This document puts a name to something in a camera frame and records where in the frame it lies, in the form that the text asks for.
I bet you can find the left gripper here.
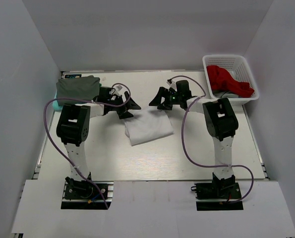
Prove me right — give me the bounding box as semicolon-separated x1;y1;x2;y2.
107;91;140;119

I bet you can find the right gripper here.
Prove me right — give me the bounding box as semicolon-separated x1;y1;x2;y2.
150;87;182;111

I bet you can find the white t-shirt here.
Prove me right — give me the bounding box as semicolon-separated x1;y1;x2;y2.
123;107;174;146

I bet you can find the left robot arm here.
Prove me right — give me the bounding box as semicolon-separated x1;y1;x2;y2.
56;87;141;198

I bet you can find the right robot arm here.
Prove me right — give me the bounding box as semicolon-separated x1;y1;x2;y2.
149;79;238;198

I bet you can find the grey folded t-shirt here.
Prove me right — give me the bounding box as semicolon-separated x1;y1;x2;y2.
56;76;100;101

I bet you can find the red t-shirt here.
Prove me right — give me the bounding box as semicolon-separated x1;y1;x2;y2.
206;65;255;98

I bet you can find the blue sticker label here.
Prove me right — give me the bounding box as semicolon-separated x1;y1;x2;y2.
64;74;82;79

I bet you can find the teal folded t-shirt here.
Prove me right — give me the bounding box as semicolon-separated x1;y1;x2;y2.
52;92;62;112

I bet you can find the white plastic basket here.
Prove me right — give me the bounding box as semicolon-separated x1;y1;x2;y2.
202;54;259;106

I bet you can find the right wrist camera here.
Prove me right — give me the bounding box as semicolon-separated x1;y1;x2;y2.
167;79;177;92

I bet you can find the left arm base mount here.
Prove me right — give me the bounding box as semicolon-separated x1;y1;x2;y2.
61;177;114;210

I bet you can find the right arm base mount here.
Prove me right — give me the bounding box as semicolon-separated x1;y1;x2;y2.
190;182;243;211

